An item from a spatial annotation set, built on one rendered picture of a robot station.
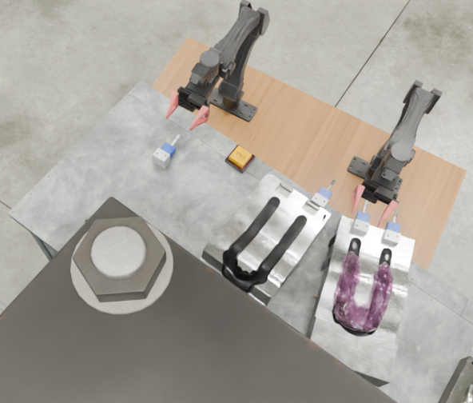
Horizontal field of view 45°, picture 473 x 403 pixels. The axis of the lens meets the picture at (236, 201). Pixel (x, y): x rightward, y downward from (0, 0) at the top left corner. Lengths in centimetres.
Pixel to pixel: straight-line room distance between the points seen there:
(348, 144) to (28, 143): 168
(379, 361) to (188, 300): 124
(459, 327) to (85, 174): 137
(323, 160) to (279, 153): 17
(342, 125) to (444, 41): 166
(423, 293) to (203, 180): 85
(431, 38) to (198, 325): 327
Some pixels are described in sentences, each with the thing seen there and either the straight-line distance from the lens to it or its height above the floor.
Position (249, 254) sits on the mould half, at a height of 93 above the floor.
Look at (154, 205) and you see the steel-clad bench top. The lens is 202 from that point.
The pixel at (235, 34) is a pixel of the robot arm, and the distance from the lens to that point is 186.
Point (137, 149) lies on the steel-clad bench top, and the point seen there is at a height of 80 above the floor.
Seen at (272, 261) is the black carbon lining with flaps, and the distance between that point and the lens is 185.
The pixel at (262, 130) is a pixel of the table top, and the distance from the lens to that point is 218.
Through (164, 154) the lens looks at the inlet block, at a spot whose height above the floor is 85.
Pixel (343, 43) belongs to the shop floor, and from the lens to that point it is 357.
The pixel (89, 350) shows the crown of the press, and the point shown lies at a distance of 65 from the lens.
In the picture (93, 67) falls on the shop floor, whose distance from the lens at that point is 335.
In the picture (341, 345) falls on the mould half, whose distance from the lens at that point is 182.
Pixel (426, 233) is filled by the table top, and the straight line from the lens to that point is 215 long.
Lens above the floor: 264
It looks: 65 degrees down
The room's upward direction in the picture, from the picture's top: 11 degrees clockwise
